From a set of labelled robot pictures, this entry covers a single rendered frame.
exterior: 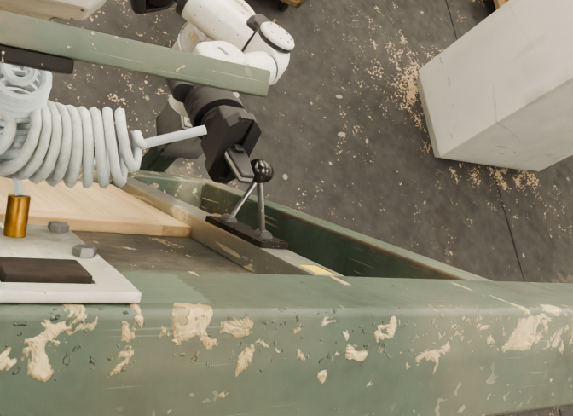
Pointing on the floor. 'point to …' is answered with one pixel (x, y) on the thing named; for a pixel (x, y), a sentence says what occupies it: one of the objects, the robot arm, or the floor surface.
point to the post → (149, 161)
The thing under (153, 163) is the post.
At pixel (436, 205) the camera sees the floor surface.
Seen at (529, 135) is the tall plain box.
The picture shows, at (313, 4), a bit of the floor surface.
